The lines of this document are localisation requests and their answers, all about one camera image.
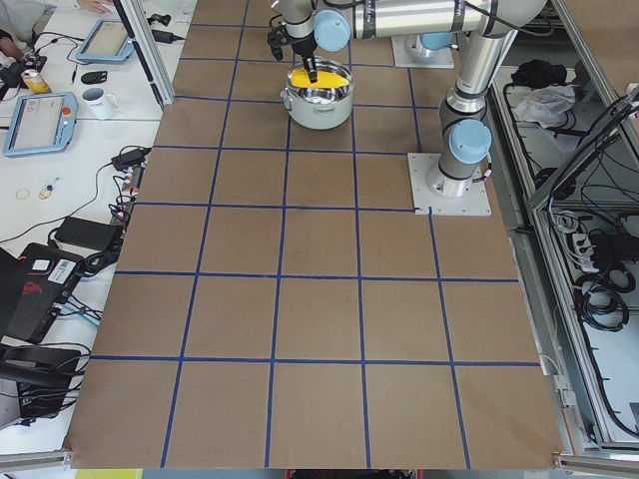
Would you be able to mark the black power brick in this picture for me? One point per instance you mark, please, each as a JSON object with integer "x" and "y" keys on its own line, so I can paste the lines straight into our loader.
{"x": 132, "y": 158}

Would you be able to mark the blue teach pendant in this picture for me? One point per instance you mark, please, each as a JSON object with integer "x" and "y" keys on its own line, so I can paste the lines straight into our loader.
{"x": 41, "y": 124}
{"x": 107, "y": 42}

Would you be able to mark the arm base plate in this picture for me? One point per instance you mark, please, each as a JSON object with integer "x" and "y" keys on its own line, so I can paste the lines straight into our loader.
{"x": 435, "y": 194}
{"x": 404, "y": 58}

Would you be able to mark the white mug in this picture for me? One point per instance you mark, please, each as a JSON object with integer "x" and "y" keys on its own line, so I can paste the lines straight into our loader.
{"x": 103, "y": 105}

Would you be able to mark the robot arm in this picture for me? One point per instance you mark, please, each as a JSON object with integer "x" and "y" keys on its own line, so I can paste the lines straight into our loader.
{"x": 430, "y": 42}
{"x": 330, "y": 25}

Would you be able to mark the black cloth bundle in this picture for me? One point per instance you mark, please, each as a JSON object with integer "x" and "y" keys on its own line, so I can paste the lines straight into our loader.
{"x": 538, "y": 74}

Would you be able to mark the yellow corn cob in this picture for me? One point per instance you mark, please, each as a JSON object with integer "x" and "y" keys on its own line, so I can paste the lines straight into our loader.
{"x": 301, "y": 78}

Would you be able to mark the white crumpled cloth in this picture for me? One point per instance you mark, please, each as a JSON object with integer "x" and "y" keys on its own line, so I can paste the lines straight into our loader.
{"x": 547, "y": 106}

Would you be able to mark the yellow drink can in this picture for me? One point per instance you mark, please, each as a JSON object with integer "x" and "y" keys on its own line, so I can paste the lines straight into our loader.
{"x": 35, "y": 82}

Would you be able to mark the black power adapter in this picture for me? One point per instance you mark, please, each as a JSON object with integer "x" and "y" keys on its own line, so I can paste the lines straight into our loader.
{"x": 87, "y": 234}

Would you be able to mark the near blue teach pendant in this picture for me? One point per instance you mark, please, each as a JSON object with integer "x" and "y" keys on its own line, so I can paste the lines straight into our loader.
{"x": 41, "y": 124}

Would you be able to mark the aluminium frame post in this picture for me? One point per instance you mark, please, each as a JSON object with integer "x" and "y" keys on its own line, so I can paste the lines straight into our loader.
{"x": 132, "y": 15}

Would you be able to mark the far blue teach pendant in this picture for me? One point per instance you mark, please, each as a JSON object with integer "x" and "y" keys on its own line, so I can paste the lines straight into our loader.
{"x": 107, "y": 42}

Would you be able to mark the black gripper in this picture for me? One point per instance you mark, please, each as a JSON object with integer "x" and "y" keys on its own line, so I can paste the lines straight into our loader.
{"x": 304, "y": 48}

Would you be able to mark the black computer mouse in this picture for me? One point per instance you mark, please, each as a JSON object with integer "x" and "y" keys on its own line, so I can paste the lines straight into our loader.
{"x": 94, "y": 77}

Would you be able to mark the pale green steel pot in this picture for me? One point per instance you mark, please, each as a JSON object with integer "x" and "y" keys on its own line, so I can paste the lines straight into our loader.
{"x": 320, "y": 109}

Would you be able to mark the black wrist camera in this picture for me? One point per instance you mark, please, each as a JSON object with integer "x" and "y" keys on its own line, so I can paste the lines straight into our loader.
{"x": 277, "y": 39}

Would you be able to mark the black laptop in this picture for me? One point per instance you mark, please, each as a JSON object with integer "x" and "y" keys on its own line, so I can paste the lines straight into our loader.
{"x": 43, "y": 278}

